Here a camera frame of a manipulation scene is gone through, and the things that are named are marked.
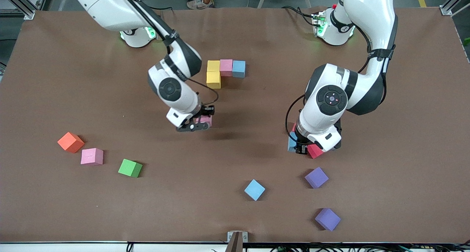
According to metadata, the green foam block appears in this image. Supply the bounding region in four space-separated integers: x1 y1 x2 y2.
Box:
118 159 143 178

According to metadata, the purple foam block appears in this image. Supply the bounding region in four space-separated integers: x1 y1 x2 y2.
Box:
304 167 329 189
315 208 341 231

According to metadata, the pink foam block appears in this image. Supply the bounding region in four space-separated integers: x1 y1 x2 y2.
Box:
194 115 213 129
220 59 234 77
80 148 104 166

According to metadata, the orange foam block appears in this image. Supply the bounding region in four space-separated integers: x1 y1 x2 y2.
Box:
57 132 85 154

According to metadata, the aluminium frame post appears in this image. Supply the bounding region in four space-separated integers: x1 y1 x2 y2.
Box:
440 0 470 17
0 0 51 20

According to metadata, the white sneaker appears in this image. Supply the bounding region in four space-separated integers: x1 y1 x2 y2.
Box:
187 0 214 9

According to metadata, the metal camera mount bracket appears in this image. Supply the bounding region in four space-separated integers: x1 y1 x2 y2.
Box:
225 231 248 252

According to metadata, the black arm base cable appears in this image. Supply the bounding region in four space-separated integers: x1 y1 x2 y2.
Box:
281 5 317 26

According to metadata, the brown table cover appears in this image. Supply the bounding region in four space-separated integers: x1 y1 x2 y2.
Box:
0 7 470 244

